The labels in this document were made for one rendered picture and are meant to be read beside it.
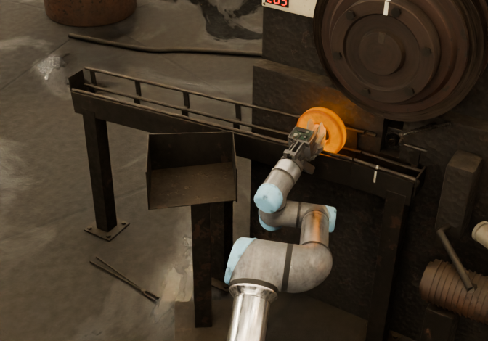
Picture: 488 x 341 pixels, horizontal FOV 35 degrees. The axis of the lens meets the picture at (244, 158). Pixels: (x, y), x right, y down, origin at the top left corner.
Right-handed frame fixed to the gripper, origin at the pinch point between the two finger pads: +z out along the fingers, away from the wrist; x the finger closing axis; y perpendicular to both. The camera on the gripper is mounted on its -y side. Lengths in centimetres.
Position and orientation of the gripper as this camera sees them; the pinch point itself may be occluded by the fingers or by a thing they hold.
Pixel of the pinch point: (321, 126)
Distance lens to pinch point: 233.2
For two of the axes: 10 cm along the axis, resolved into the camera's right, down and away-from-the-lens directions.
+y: -1.4, -6.9, -7.1
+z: 5.0, -6.7, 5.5
